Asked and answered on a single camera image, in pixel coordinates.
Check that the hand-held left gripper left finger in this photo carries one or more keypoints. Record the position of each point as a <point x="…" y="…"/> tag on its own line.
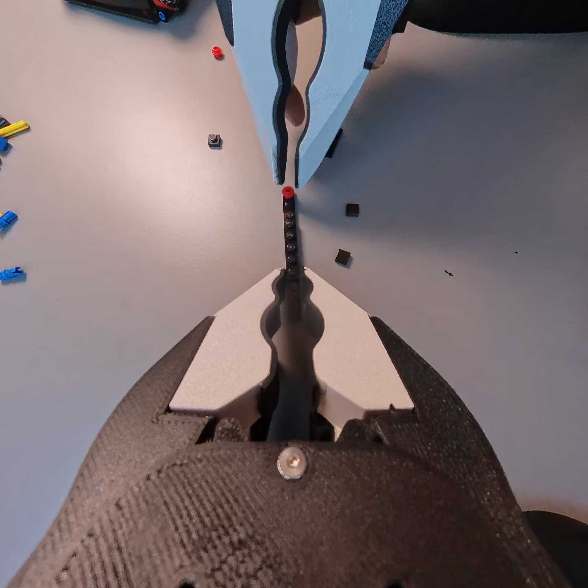
<point x="220" y="367"/>

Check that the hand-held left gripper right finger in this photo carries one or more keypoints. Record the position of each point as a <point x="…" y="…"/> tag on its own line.
<point x="363" y="367"/>

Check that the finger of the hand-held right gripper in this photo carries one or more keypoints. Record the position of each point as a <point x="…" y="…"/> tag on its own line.
<point x="255" y="55"/>
<point x="344" y="55"/>

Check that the red round lego stud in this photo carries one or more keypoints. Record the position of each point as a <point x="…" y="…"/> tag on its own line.
<point x="288" y="191"/>
<point x="217" y="52"/>

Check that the black rectangular lego tile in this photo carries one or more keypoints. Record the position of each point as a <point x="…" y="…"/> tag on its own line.
<point x="334" y="144"/>

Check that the small black studded lego piece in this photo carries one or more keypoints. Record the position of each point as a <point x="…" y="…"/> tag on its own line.
<point x="214" y="141"/>

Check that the long black lego plate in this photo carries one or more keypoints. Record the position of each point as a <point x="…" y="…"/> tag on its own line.
<point x="291" y="239"/>

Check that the small black square lego tile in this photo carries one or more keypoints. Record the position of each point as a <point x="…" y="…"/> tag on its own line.
<point x="352" y="210"/>
<point x="342" y="256"/>

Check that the red black lego car model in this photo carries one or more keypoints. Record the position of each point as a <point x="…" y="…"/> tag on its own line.
<point x="138" y="8"/>

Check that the blue lego pin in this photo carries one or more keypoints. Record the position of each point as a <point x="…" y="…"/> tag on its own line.
<point x="8" y="219"/>
<point x="11" y="274"/>

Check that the blue curved lego slope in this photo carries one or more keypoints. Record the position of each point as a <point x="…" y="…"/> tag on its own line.
<point x="3" y="145"/>

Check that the black chair armrest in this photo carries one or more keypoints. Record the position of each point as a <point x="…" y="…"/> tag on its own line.
<point x="505" y="13"/>

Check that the black chair seat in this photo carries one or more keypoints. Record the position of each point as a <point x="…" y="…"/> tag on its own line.
<point x="565" y="551"/>

